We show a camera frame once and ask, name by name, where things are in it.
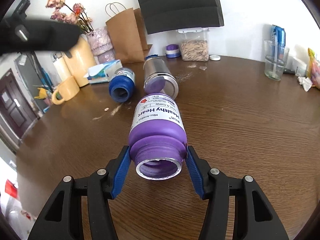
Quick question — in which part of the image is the purple supplement bottle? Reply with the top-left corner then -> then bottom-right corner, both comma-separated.
129,93 -> 187,180

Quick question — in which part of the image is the studio light on stand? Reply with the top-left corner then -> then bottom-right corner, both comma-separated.
5,0 -> 30,21

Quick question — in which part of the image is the grey refrigerator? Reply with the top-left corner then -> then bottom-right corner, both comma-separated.
15,52 -> 53,114

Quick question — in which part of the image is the white small bottle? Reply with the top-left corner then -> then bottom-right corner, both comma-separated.
52,52 -> 71,81

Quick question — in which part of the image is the pink flower bouquet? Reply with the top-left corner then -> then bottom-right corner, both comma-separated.
46,0 -> 94,34

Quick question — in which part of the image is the yellow thermos jug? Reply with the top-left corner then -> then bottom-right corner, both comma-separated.
63,36 -> 97,87

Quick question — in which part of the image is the yellow mug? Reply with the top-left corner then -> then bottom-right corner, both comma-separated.
52,76 -> 80,105

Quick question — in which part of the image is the dark wooden door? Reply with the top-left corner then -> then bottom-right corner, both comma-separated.
1,70 -> 38,140

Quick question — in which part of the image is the pink glass vase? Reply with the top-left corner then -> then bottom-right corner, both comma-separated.
86,26 -> 115,63

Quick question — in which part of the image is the blue tissue pack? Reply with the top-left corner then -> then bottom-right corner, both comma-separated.
84,60 -> 123,84

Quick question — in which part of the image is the brown paper bag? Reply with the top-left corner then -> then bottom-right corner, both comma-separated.
106,8 -> 152,63

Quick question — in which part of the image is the blue bottle lying down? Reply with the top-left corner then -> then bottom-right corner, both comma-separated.
108,67 -> 136,103

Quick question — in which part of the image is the crumpled white tissue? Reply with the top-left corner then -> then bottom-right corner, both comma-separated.
297,76 -> 313,92

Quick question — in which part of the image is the stainless steel bottle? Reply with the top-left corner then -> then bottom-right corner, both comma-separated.
143,55 -> 179,99

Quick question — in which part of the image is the black paper bag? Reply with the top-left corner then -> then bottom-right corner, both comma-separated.
138,0 -> 224,34

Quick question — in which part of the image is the purple white lid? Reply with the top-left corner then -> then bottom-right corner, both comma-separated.
165,44 -> 181,59

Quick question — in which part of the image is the clear drinking glass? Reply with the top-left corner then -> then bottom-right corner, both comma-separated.
264,40 -> 290,81

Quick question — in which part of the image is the colourful snack bag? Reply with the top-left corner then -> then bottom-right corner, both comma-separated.
307,48 -> 320,89

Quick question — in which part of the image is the small white cap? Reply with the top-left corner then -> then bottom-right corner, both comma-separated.
209,55 -> 221,61

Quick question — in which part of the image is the clear cereal container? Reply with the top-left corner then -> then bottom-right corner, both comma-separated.
177,28 -> 209,62

